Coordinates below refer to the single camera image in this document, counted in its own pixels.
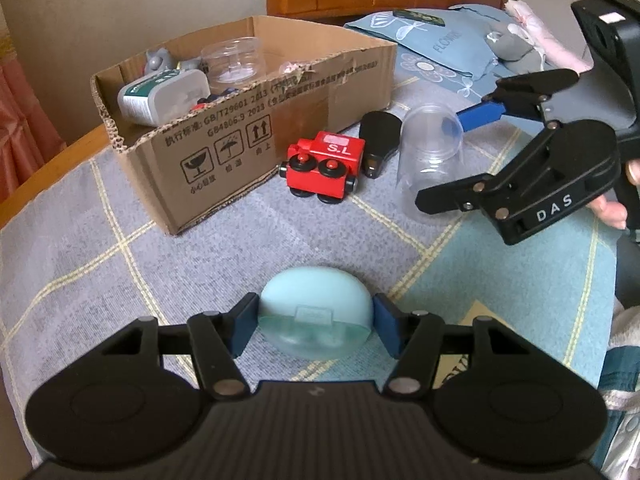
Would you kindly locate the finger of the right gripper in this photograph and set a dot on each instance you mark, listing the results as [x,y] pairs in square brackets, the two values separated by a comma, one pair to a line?
[519,96]
[564,167]

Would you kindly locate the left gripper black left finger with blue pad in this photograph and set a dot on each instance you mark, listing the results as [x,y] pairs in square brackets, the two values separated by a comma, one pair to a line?
[143,391]

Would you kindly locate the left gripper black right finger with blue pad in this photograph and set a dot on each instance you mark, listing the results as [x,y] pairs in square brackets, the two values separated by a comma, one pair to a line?
[490,393]

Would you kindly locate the clear plastic cup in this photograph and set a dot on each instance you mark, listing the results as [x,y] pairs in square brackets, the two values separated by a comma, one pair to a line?
[429,154]

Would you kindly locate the red toy train car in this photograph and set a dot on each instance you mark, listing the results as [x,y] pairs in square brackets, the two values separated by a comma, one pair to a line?
[326,166]

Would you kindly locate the light blue plastic case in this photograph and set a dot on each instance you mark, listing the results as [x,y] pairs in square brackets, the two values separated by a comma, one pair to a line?
[315,313]

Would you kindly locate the person's right hand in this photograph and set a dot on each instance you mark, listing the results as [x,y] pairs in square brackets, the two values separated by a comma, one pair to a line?
[614,213]

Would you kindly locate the pink cloth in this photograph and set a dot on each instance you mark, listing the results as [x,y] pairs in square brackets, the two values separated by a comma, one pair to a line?
[556,54]

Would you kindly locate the light blue floral pillow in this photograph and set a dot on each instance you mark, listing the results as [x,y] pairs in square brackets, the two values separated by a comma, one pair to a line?
[444,46]

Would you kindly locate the cardboard box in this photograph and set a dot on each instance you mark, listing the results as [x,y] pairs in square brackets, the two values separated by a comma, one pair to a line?
[189,168]

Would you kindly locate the pink crumpled wrapper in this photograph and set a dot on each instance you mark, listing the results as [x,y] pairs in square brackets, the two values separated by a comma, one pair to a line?
[294,68]

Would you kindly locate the pink curtain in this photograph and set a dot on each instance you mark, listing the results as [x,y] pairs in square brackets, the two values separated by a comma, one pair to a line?
[28,138]

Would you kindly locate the clear round plastic jar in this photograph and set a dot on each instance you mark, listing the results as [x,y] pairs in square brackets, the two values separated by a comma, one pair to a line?
[234,62]

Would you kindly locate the white green labelled container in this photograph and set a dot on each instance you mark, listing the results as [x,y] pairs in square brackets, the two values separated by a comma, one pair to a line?
[156,99]

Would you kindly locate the blue toy train car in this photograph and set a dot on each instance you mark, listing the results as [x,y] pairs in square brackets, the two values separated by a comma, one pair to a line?
[212,98]

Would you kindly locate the grey toy figure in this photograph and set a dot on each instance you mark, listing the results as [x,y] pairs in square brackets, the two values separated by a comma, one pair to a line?
[157,61]

